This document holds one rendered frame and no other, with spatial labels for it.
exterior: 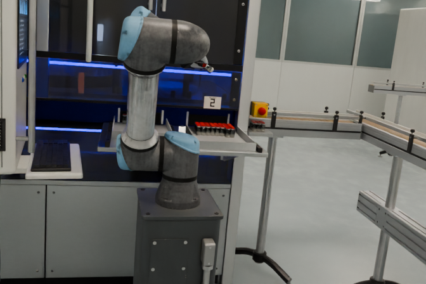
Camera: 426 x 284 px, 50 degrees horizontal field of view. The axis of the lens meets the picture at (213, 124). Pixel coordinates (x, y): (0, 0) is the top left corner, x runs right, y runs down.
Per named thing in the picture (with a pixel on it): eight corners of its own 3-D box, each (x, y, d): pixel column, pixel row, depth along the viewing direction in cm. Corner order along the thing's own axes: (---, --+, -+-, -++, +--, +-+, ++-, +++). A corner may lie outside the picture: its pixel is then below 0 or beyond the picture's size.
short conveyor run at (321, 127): (242, 135, 240) (245, 106, 237) (235, 129, 255) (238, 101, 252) (361, 140, 253) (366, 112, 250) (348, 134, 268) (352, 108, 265)
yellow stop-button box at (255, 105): (249, 114, 235) (251, 101, 234) (263, 115, 237) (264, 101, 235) (253, 117, 228) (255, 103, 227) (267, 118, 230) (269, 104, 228)
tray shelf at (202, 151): (103, 125, 224) (103, 122, 224) (240, 132, 238) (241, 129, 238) (97, 151, 178) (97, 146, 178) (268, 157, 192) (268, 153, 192)
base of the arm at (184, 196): (204, 209, 148) (206, 180, 146) (157, 210, 144) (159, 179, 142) (195, 193, 162) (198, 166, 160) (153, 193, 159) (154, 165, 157)
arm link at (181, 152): (200, 179, 146) (203, 138, 144) (158, 177, 144) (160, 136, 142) (195, 168, 158) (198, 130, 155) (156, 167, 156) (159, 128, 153)
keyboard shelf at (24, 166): (13, 148, 202) (13, 142, 201) (78, 148, 210) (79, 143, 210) (0, 181, 160) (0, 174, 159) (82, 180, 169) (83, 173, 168)
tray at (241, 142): (185, 130, 221) (186, 123, 220) (237, 133, 226) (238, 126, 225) (194, 148, 188) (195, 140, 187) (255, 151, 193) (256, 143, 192)
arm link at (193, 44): (221, 22, 116) (198, 30, 164) (178, 18, 115) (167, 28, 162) (217, 67, 118) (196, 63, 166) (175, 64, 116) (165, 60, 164)
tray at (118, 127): (113, 122, 225) (114, 115, 224) (166, 125, 230) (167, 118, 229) (111, 139, 192) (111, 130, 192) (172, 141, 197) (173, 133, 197)
